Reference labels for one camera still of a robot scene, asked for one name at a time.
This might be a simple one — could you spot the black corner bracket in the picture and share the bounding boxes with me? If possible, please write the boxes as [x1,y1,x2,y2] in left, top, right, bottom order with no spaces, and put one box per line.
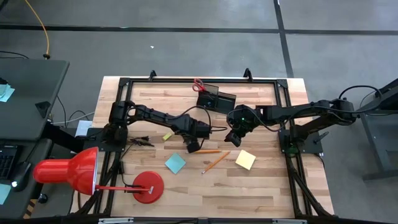
[34,101,52,119]

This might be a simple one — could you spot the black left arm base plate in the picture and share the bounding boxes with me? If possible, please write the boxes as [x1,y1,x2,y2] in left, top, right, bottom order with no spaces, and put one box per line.
[83,127,128,152]

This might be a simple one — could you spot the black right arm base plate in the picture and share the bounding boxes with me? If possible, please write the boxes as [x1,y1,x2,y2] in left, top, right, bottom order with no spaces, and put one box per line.
[278,129,324,154]

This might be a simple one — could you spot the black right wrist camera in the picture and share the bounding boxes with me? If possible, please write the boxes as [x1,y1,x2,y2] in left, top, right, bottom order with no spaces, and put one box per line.
[224,130,243,148]

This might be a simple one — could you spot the black lamp power cord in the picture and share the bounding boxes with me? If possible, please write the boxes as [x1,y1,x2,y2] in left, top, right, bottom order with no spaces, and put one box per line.
[119,136,155,192]

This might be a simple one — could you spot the grey side table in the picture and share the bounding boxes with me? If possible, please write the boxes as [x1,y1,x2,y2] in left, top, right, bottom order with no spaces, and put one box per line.
[0,58,70,142]

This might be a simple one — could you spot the black computer mouse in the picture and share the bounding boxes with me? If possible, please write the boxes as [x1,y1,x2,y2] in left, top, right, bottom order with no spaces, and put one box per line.
[11,161,32,192]

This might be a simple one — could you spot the blue sticky note pad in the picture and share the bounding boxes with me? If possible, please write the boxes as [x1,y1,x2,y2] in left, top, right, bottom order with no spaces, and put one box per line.
[164,152,187,175]

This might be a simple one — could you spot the light blue paper stack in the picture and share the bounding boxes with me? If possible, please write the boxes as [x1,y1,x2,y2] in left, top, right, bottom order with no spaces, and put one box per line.
[0,83,16,103]

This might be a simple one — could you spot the red handled scissors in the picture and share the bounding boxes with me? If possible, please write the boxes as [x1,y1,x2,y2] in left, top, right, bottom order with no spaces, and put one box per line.
[192,78,206,93]

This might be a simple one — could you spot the red desk lamp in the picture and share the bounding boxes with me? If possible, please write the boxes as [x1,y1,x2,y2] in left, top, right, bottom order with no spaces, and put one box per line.
[32,146,165,205]

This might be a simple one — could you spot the silver metal bracket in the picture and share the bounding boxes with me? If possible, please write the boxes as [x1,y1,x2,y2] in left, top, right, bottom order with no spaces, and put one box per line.
[272,218,308,224]
[98,217,134,224]

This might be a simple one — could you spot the yellow cable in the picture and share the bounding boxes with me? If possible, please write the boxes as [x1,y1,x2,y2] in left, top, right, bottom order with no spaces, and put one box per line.
[24,0,51,60]

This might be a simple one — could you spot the yellow sticky note pad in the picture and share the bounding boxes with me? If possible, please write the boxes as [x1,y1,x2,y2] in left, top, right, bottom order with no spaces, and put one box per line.
[234,149,257,171]

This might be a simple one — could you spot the black side stand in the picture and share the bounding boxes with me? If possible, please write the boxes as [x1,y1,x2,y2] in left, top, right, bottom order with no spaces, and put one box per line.
[343,77,398,183]

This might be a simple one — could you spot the light blue paper note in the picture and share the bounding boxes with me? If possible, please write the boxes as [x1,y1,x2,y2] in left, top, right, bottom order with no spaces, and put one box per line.
[0,183,12,205]

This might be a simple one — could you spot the dark grey desk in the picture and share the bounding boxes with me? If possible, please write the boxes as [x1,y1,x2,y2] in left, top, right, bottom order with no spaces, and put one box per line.
[0,138,53,218]

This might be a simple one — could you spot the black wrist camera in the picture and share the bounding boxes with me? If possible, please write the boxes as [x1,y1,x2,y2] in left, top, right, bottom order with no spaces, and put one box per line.
[224,130,243,148]
[185,138,201,154]

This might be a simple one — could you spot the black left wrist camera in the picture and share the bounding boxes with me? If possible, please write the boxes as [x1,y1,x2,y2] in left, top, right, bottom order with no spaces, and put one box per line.
[185,138,201,154]

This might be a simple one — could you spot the black keyboard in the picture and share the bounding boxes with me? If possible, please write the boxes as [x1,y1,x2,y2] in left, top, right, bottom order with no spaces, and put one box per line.
[0,144,19,180]

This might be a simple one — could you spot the black mesh desk organizer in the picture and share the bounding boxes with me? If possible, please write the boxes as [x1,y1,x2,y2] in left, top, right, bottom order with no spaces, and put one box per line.
[196,83,237,115]

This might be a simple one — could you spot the white paper sheet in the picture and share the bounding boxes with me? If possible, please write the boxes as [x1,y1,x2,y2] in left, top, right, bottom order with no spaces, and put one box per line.
[75,120,93,138]

